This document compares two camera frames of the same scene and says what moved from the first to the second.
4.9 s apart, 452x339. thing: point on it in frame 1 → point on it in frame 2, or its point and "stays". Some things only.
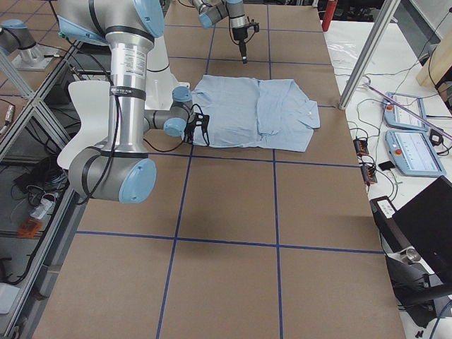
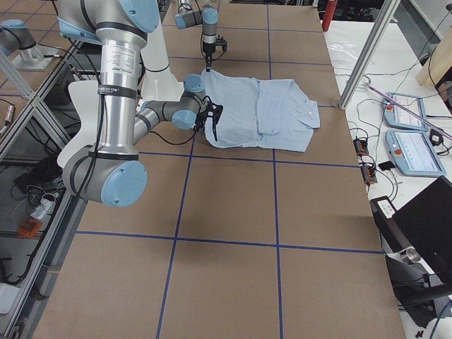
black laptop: [426, 224] stays
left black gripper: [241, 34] → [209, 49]
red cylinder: [328, 15] stays
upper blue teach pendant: [397, 116] stays
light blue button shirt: [244, 111] stays
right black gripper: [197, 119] → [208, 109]
